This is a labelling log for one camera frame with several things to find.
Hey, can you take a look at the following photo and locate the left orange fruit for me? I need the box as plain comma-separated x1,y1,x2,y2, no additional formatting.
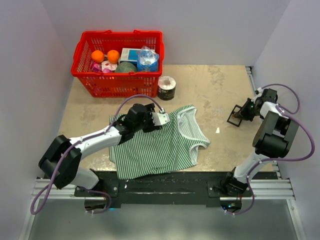
91,50,105,64

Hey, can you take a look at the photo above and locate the small black square frame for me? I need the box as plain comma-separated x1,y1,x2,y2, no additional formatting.
227,104,243,128

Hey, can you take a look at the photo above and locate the blue wrapped tissue pack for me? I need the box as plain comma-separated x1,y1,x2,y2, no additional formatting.
137,46,160,72

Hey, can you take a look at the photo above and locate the black wrapped toilet roll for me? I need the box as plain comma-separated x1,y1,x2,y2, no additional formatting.
157,76,176,101

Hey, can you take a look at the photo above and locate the green white striped garment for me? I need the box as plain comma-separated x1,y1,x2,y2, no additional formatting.
109,104,211,180

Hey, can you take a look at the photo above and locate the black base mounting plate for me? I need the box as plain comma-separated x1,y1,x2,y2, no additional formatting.
37,170,281,210

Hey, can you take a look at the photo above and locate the orange fruit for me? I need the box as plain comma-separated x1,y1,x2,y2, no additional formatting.
107,50,121,64
91,50,105,64

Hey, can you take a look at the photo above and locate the right orange fruit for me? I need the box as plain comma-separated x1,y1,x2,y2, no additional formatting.
107,50,121,64

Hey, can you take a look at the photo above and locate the pink white snack packet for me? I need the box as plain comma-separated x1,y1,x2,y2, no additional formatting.
91,60,118,74

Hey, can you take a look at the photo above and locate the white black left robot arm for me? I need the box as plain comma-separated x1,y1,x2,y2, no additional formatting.
38,103,170,196

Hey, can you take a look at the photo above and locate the white blue carton box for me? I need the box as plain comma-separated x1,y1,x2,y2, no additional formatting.
118,48,141,66

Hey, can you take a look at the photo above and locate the green melon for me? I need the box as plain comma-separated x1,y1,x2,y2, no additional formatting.
114,61,138,73

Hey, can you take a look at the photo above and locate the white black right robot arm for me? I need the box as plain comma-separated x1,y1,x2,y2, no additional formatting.
220,87,299,197

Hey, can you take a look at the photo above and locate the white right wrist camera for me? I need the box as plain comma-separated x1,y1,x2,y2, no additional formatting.
251,87,264,103

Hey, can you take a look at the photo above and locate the red plastic shopping basket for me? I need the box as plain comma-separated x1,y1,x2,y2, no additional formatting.
71,30,165,98

